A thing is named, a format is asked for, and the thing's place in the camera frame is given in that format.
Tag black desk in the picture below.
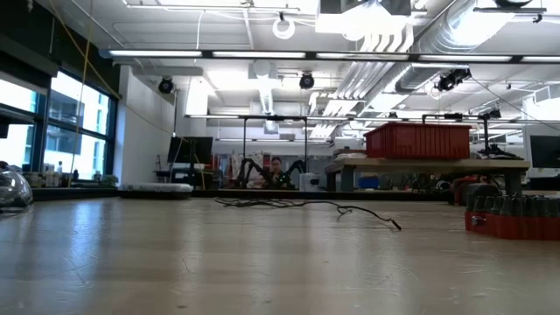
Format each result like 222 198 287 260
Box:
152 168 218 188

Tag black ceiling camera rig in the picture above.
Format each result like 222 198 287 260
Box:
434 67 473 93

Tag wooden workbench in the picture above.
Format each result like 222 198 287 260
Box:
325 157 531 196

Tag grey red plastic piece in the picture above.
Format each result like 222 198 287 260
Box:
448 174 502 207

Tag person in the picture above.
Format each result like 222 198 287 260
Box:
261 156 291 190

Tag thin black wire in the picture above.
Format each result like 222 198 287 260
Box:
213 196 403 232

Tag yellow cable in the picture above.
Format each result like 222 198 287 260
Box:
46 0 123 189

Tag red bit holder block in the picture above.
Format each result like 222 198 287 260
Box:
463 194 560 242

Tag black gantry frame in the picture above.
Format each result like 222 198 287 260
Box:
241 115 309 190

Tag long ceiling light strip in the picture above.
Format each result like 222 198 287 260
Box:
99 48 560 63

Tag white cable coil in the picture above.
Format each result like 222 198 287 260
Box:
271 16 297 40

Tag black equipment stand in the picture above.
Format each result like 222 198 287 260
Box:
476 108 524 161

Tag large red ribbed bin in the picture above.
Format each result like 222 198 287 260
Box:
363 122 473 160

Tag black eyeglasses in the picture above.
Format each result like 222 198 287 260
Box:
0 169 34 211

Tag white appliance box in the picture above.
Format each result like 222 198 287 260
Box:
298 171 321 193

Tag blue bin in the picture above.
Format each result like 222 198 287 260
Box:
357 175 381 191

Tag black monitor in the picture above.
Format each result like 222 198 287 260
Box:
528 134 560 170
167 136 214 165

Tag silver ceiling duct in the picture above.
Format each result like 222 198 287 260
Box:
362 0 517 115

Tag flat white tray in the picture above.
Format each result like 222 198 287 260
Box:
116 182 194 194

